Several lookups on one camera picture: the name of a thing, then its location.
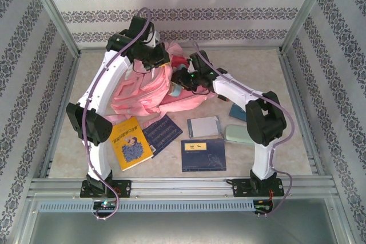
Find dark blue book yellow label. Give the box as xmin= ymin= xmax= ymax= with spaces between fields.
xmin=181 ymin=138 xmax=227 ymax=173

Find grey notebook blue edges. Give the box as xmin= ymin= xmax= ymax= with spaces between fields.
xmin=187 ymin=115 xmax=223 ymax=138

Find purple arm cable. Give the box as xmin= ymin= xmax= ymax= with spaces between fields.
xmin=193 ymin=41 xmax=296 ymax=216
xmin=81 ymin=6 xmax=153 ymax=222

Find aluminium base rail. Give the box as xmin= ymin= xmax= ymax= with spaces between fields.
xmin=28 ymin=177 xmax=337 ymax=199

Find aluminium frame post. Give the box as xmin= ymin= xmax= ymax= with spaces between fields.
xmin=24 ymin=0 xmax=82 ymax=58
xmin=279 ymin=0 xmax=335 ymax=56

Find thin black left gripper cable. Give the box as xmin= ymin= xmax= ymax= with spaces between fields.
xmin=132 ymin=61 xmax=154 ymax=74

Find slotted grey cable duct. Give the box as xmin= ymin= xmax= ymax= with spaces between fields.
xmin=37 ymin=199 xmax=275 ymax=213

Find grey metal sheet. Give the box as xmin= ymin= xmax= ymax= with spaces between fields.
xmin=28 ymin=211 xmax=344 ymax=244

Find dark blue book white text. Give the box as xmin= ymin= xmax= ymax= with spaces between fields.
xmin=142 ymin=114 xmax=184 ymax=159

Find pink backpack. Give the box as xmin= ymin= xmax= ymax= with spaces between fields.
xmin=103 ymin=41 xmax=216 ymax=125

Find aluminium side rail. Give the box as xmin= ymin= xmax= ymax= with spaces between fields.
xmin=38 ymin=51 xmax=82 ymax=181
xmin=279 ymin=49 xmax=327 ymax=176

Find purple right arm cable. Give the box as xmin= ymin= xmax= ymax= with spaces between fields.
xmin=193 ymin=41 xmax=296 ymax=216

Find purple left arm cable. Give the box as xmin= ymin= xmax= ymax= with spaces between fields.
xmin=81 ymin=6 xmax=153 ymax=222

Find left circuit board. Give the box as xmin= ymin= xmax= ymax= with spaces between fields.
xmin=93 ymin=200 xmax=117 ymax=210

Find mint green pencil case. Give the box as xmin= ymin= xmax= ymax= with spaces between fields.
xmin=224 ymin=123 xmax=255 ymax=144

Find teal blue notebook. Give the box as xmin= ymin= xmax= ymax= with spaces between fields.
xmin=228 ymin=103 xmax=248 ymax=122

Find right circuit board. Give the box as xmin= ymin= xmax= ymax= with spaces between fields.
xmin=254 ymin=200 xmax=274 ymax=213

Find circuit board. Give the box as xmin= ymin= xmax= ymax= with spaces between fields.
xmin=254 ymin=200 xmax=274 ymax=213
xmin=93 ymin=200 xmax=117 ymax=210

